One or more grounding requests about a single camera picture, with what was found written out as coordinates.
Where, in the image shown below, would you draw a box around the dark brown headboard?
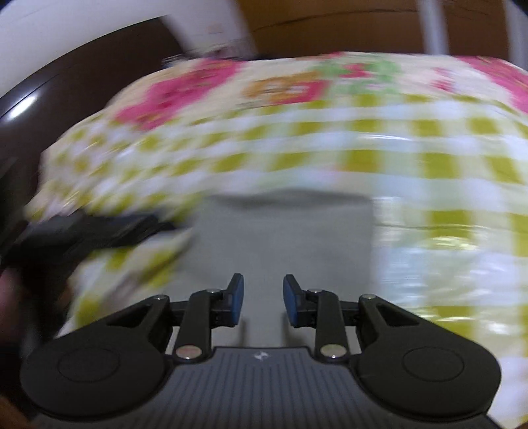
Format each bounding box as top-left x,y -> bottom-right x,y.
0,16 -> 190,248

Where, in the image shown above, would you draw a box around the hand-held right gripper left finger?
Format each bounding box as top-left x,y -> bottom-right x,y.
108,273 -> 244,364

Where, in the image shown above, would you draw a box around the checkered floral bed cover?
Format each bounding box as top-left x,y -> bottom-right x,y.
25,51 -> 528,429

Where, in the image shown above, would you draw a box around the grey-green pants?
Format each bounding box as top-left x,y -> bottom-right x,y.
193,192 -> 377,349

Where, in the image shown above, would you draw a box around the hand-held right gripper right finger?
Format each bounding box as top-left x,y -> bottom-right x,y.
284,274 -> 417,361

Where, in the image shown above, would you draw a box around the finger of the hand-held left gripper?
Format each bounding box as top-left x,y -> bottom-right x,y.
29,214 -> 177,260

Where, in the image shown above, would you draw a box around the wooden wardrobe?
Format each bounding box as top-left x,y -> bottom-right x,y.
241,0 -> 425,57

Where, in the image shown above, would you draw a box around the wooden door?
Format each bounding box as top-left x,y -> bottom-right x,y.
443,0 -> 514,62

